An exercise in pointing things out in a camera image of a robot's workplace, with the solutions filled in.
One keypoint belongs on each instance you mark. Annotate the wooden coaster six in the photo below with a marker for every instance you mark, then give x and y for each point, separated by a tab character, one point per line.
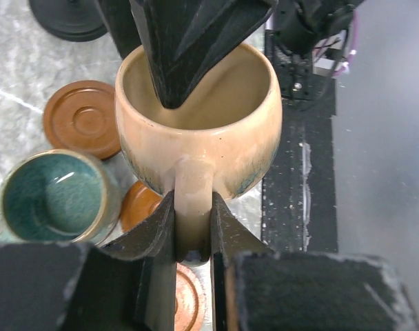
80	116

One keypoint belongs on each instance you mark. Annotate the black stand of purple microphone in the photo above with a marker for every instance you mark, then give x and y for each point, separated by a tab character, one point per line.
77	21

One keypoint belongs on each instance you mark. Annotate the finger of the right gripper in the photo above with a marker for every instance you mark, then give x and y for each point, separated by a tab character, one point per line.
183	40
119	21

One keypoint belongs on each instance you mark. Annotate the wooden coaster four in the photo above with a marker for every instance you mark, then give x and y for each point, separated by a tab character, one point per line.
190	303

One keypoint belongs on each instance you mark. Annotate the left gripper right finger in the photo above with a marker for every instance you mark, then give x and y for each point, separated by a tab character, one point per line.
257	288

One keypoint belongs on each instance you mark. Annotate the beige ceramic mug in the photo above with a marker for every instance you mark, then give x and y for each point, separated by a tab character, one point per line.
222	140

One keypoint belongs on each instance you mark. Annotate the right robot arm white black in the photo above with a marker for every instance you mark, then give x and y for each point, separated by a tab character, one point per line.
300	25

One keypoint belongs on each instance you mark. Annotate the wooden coaster five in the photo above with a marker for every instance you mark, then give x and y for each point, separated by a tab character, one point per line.
138	204

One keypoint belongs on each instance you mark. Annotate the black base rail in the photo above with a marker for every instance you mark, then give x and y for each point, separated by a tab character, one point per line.
298	191

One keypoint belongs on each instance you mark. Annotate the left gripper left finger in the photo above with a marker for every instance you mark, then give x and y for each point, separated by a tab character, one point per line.
129	284

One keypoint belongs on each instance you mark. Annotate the teal glazed mug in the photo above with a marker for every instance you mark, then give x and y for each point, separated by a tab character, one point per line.
59	195

